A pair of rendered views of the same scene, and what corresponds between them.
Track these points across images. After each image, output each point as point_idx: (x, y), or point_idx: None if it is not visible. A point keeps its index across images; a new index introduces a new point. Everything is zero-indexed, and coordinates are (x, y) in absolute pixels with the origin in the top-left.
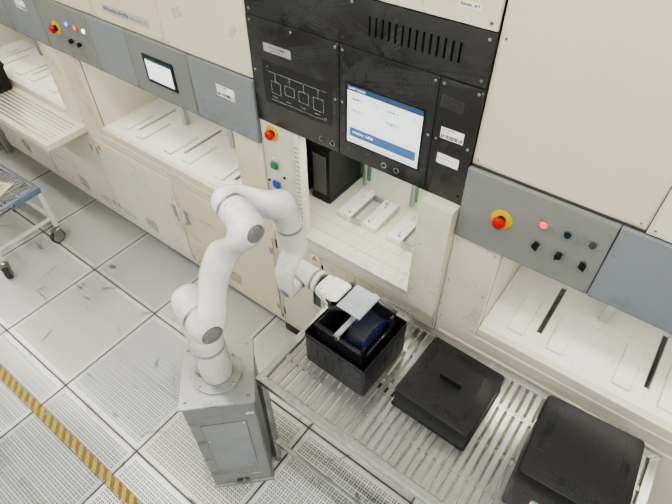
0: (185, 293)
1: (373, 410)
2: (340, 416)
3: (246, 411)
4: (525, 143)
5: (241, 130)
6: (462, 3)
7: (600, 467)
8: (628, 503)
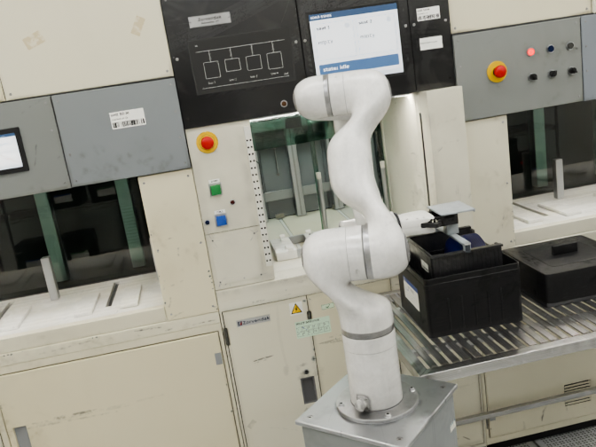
0: (329, 230)
1: (547, 318)
2: (537, 336)
3: (450, 423)
4: None
5: (157, 164)
6: None
7: None
8: None
